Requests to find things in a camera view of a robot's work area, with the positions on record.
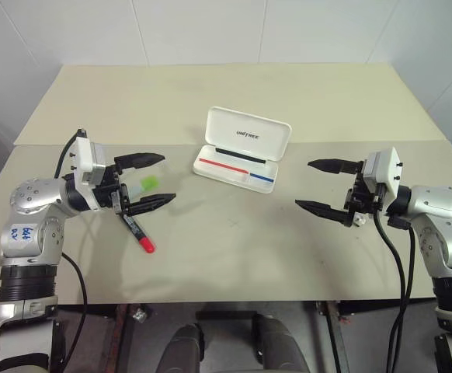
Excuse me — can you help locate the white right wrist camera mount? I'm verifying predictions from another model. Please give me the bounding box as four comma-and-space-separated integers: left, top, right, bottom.
365, 146, 404, 207

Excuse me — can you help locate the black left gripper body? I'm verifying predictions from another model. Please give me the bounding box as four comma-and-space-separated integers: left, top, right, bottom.
93, 162, 130, 214

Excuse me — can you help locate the black crossbar under table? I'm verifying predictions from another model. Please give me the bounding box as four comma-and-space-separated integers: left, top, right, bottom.
196, 309, 259, 322

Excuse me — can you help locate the white hinged pencil case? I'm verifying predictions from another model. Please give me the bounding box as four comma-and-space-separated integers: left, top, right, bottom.
191, 106, 292, 194

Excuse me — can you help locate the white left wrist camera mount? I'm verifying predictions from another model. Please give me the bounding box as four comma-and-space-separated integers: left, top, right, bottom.
71, 135, 106, 211

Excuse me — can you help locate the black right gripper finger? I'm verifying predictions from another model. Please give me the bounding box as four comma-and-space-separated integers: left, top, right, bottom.
294, 199, 357, 228
307, 158, 361, 175

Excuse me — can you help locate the black table leg frame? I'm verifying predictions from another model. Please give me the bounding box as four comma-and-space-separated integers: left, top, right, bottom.
315, 301, 348, 373

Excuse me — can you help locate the black marker with red cap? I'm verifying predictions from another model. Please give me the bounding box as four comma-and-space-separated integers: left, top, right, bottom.
120, 211, 156, 254

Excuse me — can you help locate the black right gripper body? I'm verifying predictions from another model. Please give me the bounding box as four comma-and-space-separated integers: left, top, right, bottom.
344, 161, 386, 217

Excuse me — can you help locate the thin black pen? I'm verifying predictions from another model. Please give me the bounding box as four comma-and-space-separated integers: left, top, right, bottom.
214, 146, 266, 164

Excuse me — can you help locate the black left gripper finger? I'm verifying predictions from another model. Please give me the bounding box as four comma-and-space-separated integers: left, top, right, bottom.
113, 152, 166, 171
126, 193, 178, 217

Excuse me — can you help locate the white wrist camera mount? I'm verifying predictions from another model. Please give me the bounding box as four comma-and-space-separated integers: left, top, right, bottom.
71, 135, 106, 211
365, 146, 404, 207

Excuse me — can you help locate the green capped translucent stick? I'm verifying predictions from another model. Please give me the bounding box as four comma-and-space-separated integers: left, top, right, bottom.
127, 175, 161, 197

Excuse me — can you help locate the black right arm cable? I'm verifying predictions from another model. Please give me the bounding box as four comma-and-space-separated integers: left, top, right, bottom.
372, 211, 417, 373

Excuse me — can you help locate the dark grey rounded shape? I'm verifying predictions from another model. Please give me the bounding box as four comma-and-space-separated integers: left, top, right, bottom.
251, 312, 312, 373
155, 322, 206, 373

